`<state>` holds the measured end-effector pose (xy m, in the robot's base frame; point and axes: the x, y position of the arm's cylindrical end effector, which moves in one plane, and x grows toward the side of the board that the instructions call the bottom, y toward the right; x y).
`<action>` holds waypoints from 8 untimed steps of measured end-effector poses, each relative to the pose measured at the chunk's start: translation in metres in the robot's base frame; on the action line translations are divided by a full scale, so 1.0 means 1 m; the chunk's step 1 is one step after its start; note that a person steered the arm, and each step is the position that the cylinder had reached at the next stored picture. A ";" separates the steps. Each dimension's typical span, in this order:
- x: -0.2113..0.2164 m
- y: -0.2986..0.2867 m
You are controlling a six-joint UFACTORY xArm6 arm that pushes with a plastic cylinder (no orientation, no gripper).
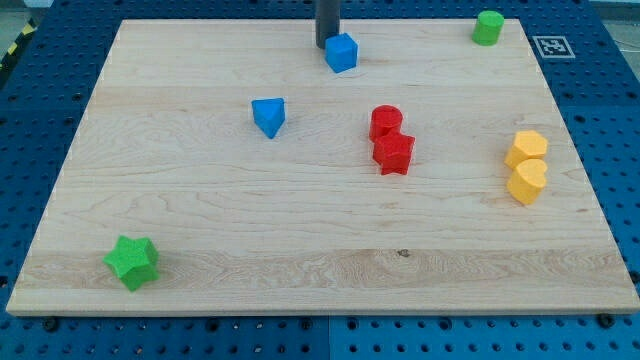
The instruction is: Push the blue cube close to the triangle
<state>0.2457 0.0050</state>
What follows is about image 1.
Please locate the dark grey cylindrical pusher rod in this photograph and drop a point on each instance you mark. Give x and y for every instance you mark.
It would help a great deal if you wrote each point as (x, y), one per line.
(327, 21)

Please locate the blue cube block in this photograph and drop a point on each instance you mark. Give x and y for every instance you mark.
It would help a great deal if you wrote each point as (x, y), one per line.
(341, 52)

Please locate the blue triangle block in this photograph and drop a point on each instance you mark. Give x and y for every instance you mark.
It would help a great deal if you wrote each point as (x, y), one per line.
(269, 115)

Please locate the red cylinder block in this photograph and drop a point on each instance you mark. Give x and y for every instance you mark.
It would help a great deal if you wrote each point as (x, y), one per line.
(385, 119)

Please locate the red star block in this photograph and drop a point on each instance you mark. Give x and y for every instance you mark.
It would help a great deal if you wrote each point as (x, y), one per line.
(393, 152)

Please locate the green cylinder block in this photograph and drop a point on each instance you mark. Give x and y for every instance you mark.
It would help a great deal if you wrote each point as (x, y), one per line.
(488, 27)

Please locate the wooden board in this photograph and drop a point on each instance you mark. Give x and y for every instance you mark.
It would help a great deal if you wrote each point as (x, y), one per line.
(305, 223)

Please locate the white fiducial marker tag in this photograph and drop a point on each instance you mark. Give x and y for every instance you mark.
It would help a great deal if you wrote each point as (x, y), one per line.
(553, 47)

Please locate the yellow hexagon block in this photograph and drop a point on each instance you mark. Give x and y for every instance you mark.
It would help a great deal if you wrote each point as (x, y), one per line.
(527, 144)

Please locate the yellow heart block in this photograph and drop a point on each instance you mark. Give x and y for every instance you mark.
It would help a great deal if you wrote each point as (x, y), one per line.
(527, 180)

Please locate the green star block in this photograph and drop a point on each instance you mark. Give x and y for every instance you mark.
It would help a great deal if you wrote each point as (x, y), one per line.
(133, 261)

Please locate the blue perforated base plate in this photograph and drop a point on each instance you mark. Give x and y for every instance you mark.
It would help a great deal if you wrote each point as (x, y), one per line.
(47, 91)

